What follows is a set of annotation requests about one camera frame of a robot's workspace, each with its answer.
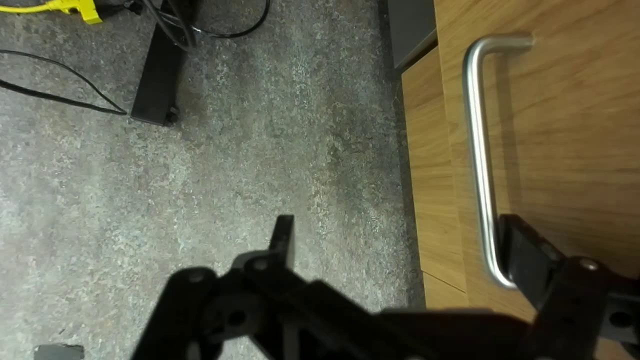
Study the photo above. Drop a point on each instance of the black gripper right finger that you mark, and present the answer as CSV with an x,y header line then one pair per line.
x,y
532,263

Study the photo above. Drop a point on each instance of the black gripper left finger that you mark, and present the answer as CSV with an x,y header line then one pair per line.
x,y
282,239

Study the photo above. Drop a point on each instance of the wooden drawer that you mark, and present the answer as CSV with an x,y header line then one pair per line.
x,y
562,129
433,187

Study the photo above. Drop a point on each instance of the steel drawer handle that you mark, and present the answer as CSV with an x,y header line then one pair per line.
x,y
475,119

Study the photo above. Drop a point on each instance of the lower wooden drawer front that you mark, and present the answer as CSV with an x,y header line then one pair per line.
x,y
433,187

